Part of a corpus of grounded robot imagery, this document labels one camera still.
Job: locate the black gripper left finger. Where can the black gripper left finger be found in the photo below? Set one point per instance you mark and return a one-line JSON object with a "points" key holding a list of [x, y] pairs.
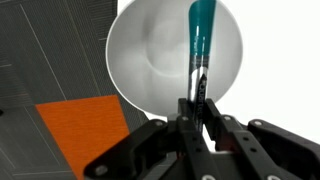
{"points": [[156, 150]]}

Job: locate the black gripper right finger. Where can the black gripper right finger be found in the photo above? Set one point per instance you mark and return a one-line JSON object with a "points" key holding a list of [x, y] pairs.
{"points": [[266, 153]]}

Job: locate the teal and silver pen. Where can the teal and silver pen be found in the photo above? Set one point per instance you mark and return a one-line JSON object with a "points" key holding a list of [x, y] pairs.
{"points": [[200, 26]]}

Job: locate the white round bowl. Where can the white round bowl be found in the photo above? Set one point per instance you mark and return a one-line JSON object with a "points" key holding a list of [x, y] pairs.
{"points": [[150, 50]]}

